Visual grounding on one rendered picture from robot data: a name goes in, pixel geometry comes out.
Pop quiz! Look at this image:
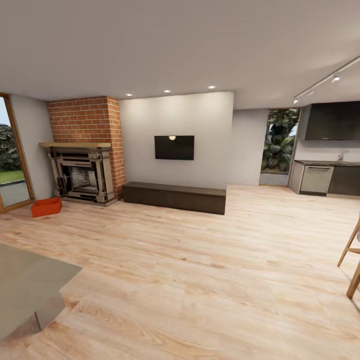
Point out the storage box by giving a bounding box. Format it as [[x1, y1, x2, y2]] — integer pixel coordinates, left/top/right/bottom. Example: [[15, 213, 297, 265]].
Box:
[[30, 197, 62, 218]]

